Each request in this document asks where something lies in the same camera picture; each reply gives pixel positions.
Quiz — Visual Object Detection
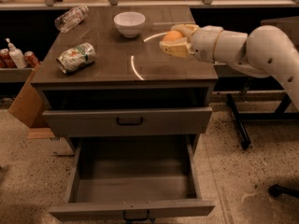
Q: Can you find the black chair base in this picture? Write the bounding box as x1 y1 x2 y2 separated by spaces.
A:
268 184 299 198

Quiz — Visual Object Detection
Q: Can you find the white ceramic bowl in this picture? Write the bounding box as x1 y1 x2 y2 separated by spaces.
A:
114 11 146 38

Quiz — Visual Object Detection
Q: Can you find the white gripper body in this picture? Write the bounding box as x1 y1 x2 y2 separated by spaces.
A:
191 25 223 63

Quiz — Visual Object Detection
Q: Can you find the black table frame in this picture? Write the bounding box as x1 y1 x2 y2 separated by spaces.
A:
226 16 299 150

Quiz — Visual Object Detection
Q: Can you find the grey drawer cabinet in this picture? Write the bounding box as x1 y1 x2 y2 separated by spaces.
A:
30 5 219 138

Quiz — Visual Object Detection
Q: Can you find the red soda can left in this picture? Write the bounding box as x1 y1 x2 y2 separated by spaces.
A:
0 49 16 68

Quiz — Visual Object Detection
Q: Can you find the brown cardboard box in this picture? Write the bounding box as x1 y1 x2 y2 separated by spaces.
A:
8 66 48 128

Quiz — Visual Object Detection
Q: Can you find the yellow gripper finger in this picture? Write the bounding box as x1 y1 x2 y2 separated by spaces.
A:
171 24 200 39
160 37 193 58

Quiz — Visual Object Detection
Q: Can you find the orange fruit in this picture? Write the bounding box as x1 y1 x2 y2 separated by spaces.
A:
163 30 183 42

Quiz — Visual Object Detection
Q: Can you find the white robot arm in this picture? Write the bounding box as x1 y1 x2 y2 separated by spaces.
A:
160 24 299 108

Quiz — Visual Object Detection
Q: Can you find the green drink can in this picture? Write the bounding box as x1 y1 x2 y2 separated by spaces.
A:
56 43 96 74

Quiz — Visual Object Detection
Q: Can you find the red soda can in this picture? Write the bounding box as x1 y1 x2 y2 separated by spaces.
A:
24 51 40 67
0 49 16 68

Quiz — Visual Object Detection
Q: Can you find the clear plastic bottle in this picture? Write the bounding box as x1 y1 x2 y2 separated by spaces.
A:
54 6 89 33

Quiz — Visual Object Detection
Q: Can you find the white pump bottle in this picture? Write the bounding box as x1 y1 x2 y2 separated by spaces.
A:
6 38 27 68

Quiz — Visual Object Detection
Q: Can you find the open grey middle drawer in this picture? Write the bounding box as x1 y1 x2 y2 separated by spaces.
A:
50 135 215 222

